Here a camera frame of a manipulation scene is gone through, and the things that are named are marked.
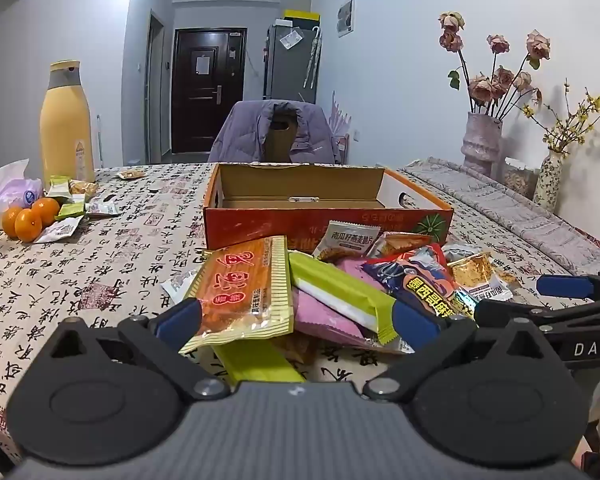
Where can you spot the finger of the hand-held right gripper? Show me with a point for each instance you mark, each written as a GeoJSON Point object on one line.
{"type": "Point", "coordinates": [565, 286]}
{"type": "Point", "coordinates": [505, 310]}

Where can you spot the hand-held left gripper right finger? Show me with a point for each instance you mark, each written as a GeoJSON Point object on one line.
{"type": "Point", "coordinates": [415, 322]}

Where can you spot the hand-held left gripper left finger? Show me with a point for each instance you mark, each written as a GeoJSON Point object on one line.
{"type": "Point", "coordinates": [180, 317]}

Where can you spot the blue and red snack packet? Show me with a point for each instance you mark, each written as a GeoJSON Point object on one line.
{"type": "Point", "coordinates": [420, 275]}

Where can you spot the golden clear snack packet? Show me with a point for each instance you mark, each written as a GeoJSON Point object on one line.
{"type": "Point", "coordinates": [472, 270]}

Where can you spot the orange-red striped snack packet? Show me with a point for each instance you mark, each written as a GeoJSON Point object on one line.
{"type": "Point", "coordinates": [240, 290]}

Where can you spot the long green snack packet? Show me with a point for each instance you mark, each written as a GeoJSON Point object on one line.
{"type": "Point", "coordinates": [330, 280]}
{"type": "Point", "coordinates": [255, 365]}

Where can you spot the orange printed cardboard box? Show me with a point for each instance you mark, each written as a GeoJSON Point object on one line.
{"type": "Point", "coordinates": [260, 222]}

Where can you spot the small white snack packet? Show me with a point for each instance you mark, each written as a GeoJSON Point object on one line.
{"type": "Point", "coordinates": [177, 285]}

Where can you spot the quilted grey-pink cloth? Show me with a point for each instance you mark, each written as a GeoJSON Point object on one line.
{"type": "Point", "coordinates": [530, 225]}

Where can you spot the silver crinkled snack packet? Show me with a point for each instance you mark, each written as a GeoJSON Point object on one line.
{"type": "Point", "coordinates": [457, 251]}

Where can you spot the orange clear snack packet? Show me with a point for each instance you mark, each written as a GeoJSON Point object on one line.
{"type": "Point", "coordinates": [400, 242]}

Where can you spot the pink snack packet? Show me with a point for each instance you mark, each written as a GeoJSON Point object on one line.
{"type": "Point", "coordinates": [320, 320]}

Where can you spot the floral slim vase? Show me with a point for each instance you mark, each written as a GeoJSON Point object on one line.
{"type": "Point", "coordinates": [549, 185]}

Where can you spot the white oat crisp packet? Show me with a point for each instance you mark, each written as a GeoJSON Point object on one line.
{"type": "Point", "coordinates": [347, 240]}

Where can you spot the clear jar of cereal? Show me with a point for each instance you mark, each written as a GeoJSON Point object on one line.
{"type": "Point", "coordinates": [520, 180]}

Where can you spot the brown clear snack packet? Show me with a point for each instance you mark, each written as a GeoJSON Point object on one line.
{"type": "Point", "coordinates": [295, 347]}

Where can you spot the tiny orange snack packet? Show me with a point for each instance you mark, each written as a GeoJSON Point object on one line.
{"type": "Point", "coordinates": [130, 174]}

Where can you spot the small green snack packet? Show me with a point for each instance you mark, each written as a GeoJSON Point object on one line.
{"type": "Point", "coordinates": [70, 211]}
{"type": "Point", "coordinates": [59, 187]}

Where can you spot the small yellow-orange snack packet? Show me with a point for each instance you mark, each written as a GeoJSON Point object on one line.
{"type": "Point", "coordinates": [84, 188]}

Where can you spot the pink textured vase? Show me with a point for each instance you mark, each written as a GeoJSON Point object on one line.
{"type": "Point", "coordinates": [480, 145]}

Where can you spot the yellow flower branches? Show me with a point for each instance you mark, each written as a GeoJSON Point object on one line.
{"type": "Point", "coordinates": [572, 120]}

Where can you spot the orange mandarin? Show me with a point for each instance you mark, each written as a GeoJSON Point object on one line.
{"type": "Point", "coordinates": [9, 222]}
{"type": "Point", "coordinates": [28, 225]}
{"type": "Point", "coordinates": [46, 210]}

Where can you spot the purple padded jacket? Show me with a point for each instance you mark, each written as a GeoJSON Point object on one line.
{"type": "Point", "coordinates": [240, 135]}

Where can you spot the white pole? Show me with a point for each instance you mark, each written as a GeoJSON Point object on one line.
{"type": "Point", "coordinates": [99, 140]}

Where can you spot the brown chair back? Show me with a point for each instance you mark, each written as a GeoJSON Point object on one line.
{"type": "Point", "coordinates": [280, 142]}

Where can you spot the dark brown entrance door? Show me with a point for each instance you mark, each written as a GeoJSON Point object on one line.
{"type": "Point", "coordinates": [185, 110]}

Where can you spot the white and purple tissue pack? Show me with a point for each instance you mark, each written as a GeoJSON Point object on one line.
{"type": "Point", "coordinates": [10, 192]}

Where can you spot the dried pink roses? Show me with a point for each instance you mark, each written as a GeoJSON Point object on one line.
{"type": "Point", "coordinates": [497, 80]}

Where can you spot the yellow bottle with grey collar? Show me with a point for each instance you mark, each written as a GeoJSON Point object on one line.
{"type": "Point", "coordinates": [65, 130]}

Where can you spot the white paper on door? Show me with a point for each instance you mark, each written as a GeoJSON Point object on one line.
{"type": "Point", "coordinates": [202, 64]}

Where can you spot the grey refrigerator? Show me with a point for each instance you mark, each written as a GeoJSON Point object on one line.
{"type": "Point", "coordinates": [285, 75]}

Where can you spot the folded pale umbrella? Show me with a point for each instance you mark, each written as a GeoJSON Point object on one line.
{"type": "Point", "coordinates": [312, 57]}

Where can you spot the clear bag on refrigerator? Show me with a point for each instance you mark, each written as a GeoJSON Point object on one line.
{"type": "Point", "coordinates": [290, 39]}

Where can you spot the yellow and black box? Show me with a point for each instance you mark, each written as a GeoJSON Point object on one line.
{"type": "Point", "coordinates": [301, 14]}

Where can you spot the white interior door frame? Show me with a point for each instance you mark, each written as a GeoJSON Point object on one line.
{"type": "Point", "coordinates": [155, 90]}

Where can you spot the wall picture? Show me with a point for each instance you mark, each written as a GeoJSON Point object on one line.
{"type": "Point", "coordinates": [345, 17]}

